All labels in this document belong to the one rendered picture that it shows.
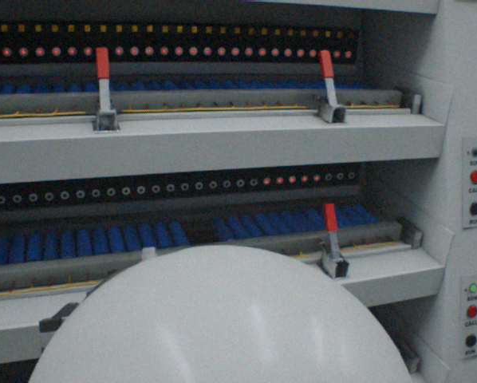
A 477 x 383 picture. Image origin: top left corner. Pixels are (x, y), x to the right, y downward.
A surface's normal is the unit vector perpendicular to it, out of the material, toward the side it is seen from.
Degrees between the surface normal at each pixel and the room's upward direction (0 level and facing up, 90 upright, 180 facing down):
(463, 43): 90
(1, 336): 109
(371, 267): 19
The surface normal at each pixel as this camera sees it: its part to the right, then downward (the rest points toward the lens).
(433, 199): -0.95, 0.07
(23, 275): 0.33, 0.40
